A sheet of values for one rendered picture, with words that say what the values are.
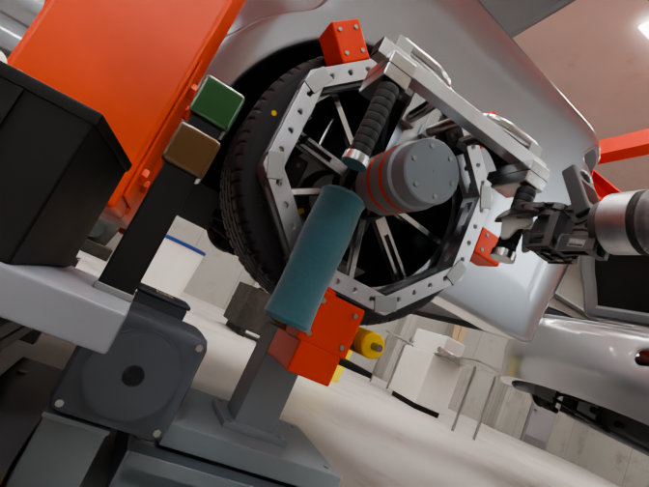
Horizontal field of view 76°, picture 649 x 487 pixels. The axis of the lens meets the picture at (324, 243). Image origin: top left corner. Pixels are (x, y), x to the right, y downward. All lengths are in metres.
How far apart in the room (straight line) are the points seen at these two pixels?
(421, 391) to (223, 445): 6.29
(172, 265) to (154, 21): 4.76
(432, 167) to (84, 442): 0.74
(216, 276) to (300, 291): 9.21
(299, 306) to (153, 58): 0.42
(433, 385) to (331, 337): 6.37
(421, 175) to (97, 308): 0.62
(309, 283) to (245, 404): 0.40
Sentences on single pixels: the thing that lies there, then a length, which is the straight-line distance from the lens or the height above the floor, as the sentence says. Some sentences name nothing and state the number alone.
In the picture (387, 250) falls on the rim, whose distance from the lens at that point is 1.05.
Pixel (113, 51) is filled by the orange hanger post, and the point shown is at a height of 0.68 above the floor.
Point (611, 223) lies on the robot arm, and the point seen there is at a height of 0.79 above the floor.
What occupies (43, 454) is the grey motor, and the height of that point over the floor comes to 0.16.
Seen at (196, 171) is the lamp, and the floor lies 0.57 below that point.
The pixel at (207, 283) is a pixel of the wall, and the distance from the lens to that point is 9.89.
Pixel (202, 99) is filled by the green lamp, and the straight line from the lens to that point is 0.41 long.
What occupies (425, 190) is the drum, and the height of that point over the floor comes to 0.81.
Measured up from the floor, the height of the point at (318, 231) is 0.65.
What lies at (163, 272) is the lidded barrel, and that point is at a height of 0.34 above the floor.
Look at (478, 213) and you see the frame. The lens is 1.08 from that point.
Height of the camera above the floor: 0.49
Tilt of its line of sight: 11 degrees up
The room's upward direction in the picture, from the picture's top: 25 degrees clockwise
